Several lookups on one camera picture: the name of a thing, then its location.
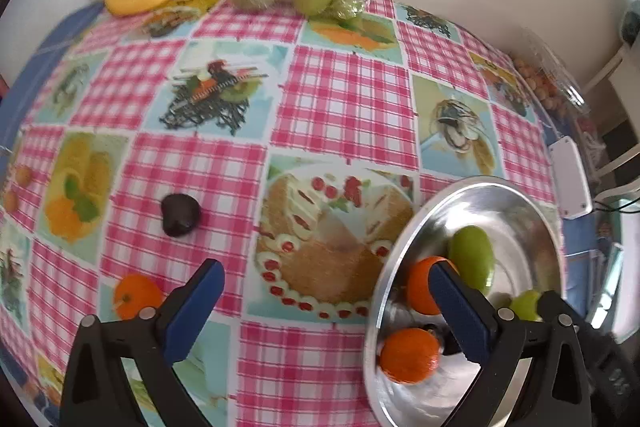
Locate small green mango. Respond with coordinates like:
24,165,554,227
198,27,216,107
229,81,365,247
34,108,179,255
447,225,495,296

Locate white plastic box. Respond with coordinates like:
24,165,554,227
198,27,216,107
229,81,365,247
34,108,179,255
548,136,593,220

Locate brown longan fruit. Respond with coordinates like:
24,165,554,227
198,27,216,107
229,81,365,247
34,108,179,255
14,165,32,187
3,190,20,213

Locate blue plaid cloth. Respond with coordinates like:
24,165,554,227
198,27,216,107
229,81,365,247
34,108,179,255
0,2,103,174

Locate clear box of longans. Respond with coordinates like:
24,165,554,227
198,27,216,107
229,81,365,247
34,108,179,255
511,28,590,118

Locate orange tangerine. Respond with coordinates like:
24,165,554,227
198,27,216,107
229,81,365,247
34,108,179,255
378,327,440,385
406,256,458,317
113,273,164,320

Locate steel bowl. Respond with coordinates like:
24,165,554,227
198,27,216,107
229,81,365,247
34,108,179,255
362,176,566,426

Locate dark plum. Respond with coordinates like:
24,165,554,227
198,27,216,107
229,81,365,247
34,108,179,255
160,193,202,237

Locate white chair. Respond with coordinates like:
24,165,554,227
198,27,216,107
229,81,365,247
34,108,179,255
579,1,640,208

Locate pink checkered fruit tablecloth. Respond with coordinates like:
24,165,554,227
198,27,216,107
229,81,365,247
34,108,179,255
1,0,558,426

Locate large green mango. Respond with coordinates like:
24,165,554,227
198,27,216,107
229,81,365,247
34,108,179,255
509,289,541,322

